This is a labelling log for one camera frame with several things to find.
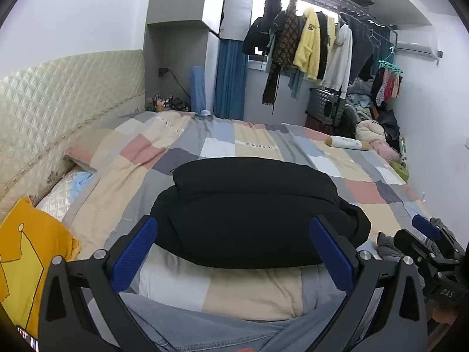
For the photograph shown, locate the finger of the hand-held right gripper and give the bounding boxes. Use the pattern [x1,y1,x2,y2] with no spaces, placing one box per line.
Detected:
[411,214,442,241]
[394,228,436,268]

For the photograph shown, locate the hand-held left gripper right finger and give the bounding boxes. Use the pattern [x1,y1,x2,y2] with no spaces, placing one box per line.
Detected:
[309,216,429,352]

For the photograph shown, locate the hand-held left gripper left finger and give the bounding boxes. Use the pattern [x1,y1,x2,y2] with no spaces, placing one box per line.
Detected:
[37,216,159,352]

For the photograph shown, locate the black puffer jacket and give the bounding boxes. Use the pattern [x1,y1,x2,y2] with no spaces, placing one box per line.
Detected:
[149,156,372,269]

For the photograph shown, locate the pile of clothes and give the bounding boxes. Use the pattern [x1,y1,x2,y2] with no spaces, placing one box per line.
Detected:
[344,81,378,118]

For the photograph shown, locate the row of hanging clothes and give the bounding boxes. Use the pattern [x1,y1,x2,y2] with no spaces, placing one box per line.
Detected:
[251,0,338,70]

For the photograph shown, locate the grey cloth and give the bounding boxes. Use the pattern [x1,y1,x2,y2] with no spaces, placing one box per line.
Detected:
[377,232,404,261]

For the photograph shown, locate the green box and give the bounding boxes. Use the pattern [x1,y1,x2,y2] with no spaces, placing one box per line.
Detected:
[392,136,409,182]

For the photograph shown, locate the light blue cloth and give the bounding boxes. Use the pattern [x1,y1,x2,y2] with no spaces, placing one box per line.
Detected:
[69,172,94,200]

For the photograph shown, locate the pink plush toy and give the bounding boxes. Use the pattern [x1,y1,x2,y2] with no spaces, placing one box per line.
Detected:
[370,140,400,161]

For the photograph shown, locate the cream quilted pillow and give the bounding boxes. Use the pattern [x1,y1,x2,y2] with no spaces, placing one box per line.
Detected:
[36,169,94,222]

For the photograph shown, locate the yellow printed pillow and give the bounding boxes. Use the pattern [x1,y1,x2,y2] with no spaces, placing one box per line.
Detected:
[0,197,81,338]

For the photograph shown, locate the pink pillow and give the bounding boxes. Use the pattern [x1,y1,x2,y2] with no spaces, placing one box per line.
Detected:
[64,128,123,173]

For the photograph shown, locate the blue jeans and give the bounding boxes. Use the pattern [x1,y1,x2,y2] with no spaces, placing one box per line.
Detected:
[123,293,352,352]

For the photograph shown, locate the dark red suitcase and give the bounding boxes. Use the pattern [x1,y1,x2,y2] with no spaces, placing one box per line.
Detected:
[305,114,339,134]

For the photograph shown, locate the pastel patchwork quilt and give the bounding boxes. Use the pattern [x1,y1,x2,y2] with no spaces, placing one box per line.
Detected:
[62,110,427,323]

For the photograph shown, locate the hanging small garments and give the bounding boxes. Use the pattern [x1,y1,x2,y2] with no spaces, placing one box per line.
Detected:
[371,68,403,109]

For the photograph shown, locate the group of nightstand bottles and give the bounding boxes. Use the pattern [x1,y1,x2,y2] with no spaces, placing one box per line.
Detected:
[151,94,191,112]

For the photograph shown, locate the grey ribbed suitcase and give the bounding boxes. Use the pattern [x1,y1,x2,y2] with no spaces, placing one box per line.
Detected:
[307,87,347,120]

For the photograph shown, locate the teal clip hanger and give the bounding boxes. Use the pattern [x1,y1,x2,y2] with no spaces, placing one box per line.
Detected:
[377,46,404,74]

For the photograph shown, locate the cream quilted headboard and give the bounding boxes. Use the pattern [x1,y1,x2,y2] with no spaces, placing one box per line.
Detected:
[0,49,146,221]

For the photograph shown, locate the teal scarf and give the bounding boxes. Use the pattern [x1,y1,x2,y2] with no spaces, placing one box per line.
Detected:
[288,68,306,99]

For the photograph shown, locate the blue covered board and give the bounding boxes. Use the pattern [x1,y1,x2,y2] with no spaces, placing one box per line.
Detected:
[188,66,206,114]

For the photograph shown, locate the white air conditioner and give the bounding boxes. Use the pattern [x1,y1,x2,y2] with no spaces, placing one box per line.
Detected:
[395,29,439,59]

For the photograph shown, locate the white hoodie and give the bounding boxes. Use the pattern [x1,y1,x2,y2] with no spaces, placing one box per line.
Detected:
[322,24,353,99]

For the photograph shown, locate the dark grey sweater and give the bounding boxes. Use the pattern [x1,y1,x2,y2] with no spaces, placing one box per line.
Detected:
[339,13,376,81]

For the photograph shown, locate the blue curtain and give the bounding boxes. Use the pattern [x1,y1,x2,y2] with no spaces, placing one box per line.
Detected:
[213,38,250,121]

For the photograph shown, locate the yellow fleece jacket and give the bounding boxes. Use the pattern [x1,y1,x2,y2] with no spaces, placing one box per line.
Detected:
[292,6,332,81]

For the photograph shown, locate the brown plaid coat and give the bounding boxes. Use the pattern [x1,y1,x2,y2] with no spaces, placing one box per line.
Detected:
[262,7,303,114]

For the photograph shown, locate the hanging black jacket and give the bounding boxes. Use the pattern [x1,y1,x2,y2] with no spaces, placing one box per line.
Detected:
[242,16,273,55]

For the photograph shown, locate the hanging black pants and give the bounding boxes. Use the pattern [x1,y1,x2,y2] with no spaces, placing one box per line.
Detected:
[266,0,286,21]

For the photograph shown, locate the black power cable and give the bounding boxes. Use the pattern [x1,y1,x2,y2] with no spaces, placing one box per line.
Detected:
[166,70,189,98]

